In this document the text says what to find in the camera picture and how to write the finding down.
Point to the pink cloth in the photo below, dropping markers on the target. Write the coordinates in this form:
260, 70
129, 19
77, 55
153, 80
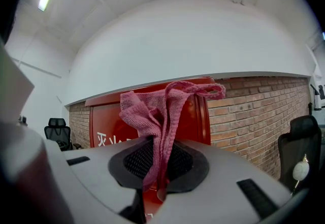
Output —
152, 116

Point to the black padded office chair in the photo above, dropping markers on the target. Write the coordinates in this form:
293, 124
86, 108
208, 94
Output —
302, 136

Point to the white ball on stick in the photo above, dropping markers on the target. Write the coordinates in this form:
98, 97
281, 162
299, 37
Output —
300, 171

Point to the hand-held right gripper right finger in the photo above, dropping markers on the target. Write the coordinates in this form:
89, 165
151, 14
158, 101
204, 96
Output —
215, 205

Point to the red fire extinguisher box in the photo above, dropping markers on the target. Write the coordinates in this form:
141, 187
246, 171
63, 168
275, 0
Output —
109, 121

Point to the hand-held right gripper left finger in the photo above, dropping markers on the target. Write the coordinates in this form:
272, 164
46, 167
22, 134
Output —
96, 174

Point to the black mesh office chair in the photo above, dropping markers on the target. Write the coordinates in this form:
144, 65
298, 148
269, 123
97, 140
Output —
57, 131

